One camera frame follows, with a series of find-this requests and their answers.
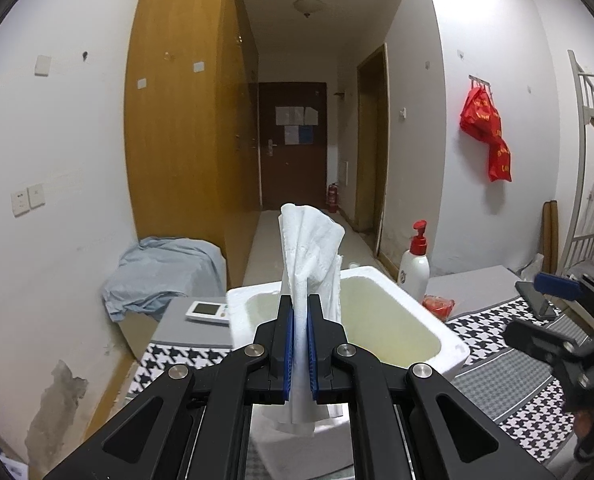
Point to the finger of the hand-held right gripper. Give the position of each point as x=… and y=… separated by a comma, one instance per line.
x=527, y=332
x=557, y=285

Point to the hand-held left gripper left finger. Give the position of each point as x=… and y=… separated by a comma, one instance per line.
x=288, y=355

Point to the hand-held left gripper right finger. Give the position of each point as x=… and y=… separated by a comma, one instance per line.
x=312, y=355

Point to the white foam box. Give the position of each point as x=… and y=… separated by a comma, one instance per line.
x=377, y=320

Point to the white paper towel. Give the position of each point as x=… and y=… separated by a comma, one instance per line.
x=307, y=260

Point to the person's right hand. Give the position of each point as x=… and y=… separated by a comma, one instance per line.
x=584, y=422

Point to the black smartphone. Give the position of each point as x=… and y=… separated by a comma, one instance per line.
x=537, y=300

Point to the houndstooth blanket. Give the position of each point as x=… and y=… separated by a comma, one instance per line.
x=502, y=375

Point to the wooden boards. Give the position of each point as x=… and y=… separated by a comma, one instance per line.
x=549, y=235

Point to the white remote control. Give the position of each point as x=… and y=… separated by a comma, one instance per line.
x=207, y=311

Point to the red snack packet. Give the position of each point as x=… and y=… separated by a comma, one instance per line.
x=437, y=306

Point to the metal bunk bed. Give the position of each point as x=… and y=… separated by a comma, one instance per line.
x=587, y=185

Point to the white pump bottle red cap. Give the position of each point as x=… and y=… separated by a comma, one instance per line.
x=414, y=270

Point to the grey-blue cloth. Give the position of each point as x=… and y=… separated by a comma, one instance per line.
x=162, y=275

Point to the red fire extinguisher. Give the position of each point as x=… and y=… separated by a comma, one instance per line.
x=332, y=197

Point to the red plastic bag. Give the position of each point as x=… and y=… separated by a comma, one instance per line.
x=487, y=130

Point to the dark brown entrance door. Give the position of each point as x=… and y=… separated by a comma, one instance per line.
x=292, y=175

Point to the wooden side door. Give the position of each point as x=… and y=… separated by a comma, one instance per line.
x=372, y=150

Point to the white paper notice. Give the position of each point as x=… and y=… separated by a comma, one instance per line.
x=291, y=135
x=311, y=115
x=288, y=115

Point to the blue paper notice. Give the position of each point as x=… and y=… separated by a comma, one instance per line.
x=306, y=135

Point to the wooden wardrobe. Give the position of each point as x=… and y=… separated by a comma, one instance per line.
x=187, y=135

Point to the round ceiling lamp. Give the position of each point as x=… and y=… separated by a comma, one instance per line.
x=309, y=6

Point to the metal wall hook rack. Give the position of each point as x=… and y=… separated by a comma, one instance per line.
x=479, y=81

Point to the white wall socket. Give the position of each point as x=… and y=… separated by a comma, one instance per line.
x=21, y=203

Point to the white wall cover plate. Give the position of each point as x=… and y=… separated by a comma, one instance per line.
x=42, y=64

